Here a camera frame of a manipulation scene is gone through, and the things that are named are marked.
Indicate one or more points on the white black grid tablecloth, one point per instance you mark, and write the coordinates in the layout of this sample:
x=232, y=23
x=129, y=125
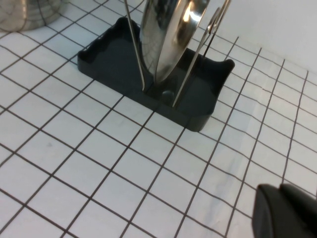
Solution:
x=99, y=173

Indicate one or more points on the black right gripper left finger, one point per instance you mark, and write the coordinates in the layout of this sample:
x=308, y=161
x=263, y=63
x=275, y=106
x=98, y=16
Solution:
x=267, y=218

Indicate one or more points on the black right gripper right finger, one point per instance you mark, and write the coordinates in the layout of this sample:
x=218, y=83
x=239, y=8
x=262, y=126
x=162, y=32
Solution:
x=302, y=213

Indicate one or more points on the stainless steel lid black knob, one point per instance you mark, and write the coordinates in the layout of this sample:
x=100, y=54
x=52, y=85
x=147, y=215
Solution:
x=168, y=49

